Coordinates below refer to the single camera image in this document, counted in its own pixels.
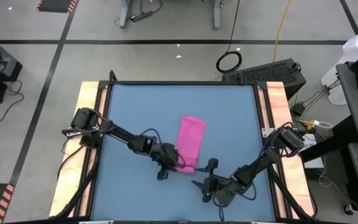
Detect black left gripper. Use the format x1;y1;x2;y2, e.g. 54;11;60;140
152;143;186;181

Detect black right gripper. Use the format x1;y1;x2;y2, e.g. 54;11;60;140
191;157;241;208

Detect pink towel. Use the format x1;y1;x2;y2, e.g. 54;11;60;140
175;114;208;174

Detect wooden table side board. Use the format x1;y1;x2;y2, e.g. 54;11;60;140
48;81;109;218
257;81;316;218

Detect white labelled box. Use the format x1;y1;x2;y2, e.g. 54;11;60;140
298;133;325;170

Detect black power adapter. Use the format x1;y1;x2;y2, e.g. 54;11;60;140
290;101;306;118

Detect black computer case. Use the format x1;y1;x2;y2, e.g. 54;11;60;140
221;58;307;101

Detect black desk base beam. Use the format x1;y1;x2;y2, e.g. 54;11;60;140
299;114;354;163

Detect black caster wheel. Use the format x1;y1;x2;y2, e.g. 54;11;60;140
343;203;356;216

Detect black power strip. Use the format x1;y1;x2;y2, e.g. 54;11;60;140
130;11;154;23

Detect grey desk leg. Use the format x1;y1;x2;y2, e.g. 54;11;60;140
119;0;132;29
212;0;224;31

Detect white fabric covered object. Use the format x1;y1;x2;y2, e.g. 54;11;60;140
321;30;358;106

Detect black machine housing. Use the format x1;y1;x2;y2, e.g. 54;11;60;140
0;29;24;82

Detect black diagonal frame strut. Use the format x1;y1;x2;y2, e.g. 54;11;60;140
270;174;318;220
50;169;101;218

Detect black table frame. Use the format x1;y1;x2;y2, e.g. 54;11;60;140
87;80;281;224

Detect coiled black cable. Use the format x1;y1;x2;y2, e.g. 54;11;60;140
215;0;244;75

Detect white cable orange plug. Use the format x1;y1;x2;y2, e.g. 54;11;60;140
296;119;334;130

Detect black adapter cables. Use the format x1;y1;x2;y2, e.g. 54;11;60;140
300;79;341;108

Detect yellow cable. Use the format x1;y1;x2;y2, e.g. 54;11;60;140
272;0;292;62

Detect black floor cable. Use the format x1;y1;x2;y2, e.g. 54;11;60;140
0;80;25;123

